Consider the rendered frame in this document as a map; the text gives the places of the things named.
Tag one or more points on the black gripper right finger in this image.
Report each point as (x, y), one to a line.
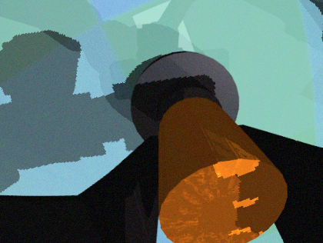
(301, 221)

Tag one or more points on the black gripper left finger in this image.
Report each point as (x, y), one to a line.
(122, 207)

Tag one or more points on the orange knob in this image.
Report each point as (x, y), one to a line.
(214, 184)

